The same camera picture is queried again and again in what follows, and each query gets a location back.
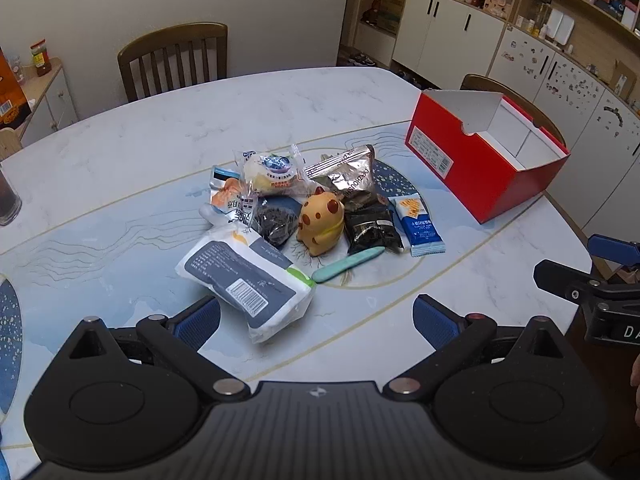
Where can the small blue black packet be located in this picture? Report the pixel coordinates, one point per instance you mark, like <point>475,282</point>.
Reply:
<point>222,175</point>

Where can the red cardboard box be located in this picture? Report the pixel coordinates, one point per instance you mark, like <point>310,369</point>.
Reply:
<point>465,180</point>

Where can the clear tumbler with dark drink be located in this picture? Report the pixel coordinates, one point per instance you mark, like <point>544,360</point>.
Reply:
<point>7,200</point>

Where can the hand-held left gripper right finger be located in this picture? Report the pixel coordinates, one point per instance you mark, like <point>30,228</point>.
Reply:
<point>435,322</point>

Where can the blue cracker packet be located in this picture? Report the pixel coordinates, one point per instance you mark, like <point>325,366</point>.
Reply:
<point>420,230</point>

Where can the dark wooden slat chair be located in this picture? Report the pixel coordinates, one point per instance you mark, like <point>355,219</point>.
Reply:
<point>170,35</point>
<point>480,82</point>

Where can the small clear jar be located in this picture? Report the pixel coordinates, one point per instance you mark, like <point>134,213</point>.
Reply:
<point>16,72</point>

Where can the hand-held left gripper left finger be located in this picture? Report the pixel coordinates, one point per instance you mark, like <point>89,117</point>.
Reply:
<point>197,322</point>

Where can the white sticker-covered sideboard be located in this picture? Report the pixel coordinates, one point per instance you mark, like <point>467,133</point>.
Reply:
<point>565,85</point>

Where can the clear bread packet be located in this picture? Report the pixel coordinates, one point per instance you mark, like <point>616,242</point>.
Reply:
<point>275,172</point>

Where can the yellow capybara toy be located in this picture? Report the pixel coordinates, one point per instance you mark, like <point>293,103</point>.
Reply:
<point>320,225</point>

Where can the printed table mat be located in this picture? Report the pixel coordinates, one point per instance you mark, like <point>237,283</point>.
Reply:
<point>125,240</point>

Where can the white grey tissue pack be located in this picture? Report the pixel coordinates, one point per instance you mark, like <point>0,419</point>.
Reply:
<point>240,275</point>

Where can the silver brown snack bag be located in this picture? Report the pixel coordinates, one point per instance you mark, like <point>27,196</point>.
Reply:
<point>350,177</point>

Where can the teal plastic stick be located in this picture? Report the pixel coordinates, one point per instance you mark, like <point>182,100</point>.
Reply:
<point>345,265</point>

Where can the orange snack bag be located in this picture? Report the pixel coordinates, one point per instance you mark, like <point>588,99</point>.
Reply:
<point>10,95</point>

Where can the red lid jar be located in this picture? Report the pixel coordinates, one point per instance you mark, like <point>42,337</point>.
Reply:
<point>41,60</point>

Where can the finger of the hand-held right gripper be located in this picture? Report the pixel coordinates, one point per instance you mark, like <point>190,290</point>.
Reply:
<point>607,247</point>
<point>555,275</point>

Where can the dark sneakers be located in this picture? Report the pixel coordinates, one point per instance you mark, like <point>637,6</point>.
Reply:
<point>361,59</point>

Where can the dark round snack packet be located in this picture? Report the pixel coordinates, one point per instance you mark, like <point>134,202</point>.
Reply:
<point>272,222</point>

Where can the white orange snack packet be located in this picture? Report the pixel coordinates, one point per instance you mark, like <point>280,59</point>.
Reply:
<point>235,212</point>

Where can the white double-door cabinet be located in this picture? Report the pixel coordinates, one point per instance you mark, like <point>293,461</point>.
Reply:
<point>445,35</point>

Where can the cardboard piece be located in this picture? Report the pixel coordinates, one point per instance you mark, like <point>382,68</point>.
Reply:
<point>622,77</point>

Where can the open wooden shelf unit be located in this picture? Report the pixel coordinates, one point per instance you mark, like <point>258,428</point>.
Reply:
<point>380,10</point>

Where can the light wooden child chair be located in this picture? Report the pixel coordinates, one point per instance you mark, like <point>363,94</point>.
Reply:
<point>10,145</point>

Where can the small white drawer cabinet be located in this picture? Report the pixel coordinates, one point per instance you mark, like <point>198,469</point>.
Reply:
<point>55,105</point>

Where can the black snack packet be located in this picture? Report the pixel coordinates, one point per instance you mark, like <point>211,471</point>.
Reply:
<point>372,230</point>

